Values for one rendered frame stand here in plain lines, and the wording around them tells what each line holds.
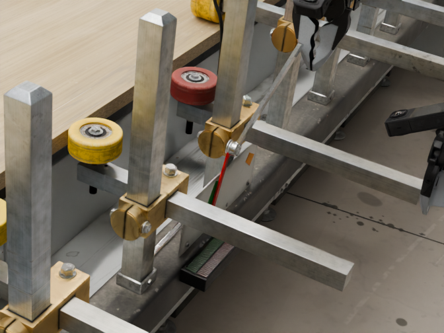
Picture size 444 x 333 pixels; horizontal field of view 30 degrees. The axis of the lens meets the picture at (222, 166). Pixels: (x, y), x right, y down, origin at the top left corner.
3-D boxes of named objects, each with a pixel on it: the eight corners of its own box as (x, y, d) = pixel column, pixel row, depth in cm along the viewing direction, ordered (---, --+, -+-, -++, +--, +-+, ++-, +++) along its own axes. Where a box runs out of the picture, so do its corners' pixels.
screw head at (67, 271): (79, 272, 105) (79, 265, 105) (69, 281, 104) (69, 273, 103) (65, 265, 106) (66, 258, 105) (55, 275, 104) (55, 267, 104)
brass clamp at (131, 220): (189, 203, 126) (193, 175, 123) (141, 248, 115) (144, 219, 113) (155, 188, 128) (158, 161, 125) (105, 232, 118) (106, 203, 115)
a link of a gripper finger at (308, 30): (322, 60, 135) (333, 7, 131) (308, 73, 131) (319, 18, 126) (305, 55, 137) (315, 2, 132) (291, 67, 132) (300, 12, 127)
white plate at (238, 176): (252, 184, 152) (260, 137, 147) (181, 258, 132) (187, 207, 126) (249, 183, 152) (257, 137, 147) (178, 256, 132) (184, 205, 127)
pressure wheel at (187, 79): (219, 131, 148) (226, 73, 141) (197, 149, 141) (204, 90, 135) (180, 116, 150) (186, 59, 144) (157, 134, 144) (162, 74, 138)
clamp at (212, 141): (258, 130, 145) (262, 104, 142) (222, 163, 134) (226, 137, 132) (230, 119, 147) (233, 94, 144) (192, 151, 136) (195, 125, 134)
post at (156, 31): (149, 300, 129) (178, 11, 103) (137, 312, 126) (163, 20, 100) (131, 291, 130) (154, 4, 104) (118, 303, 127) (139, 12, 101)
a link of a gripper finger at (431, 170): (427, 202, 124) (442, 152, 120) (417, 198, 125) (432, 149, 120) (435, 187, 128) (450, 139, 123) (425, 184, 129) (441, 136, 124)
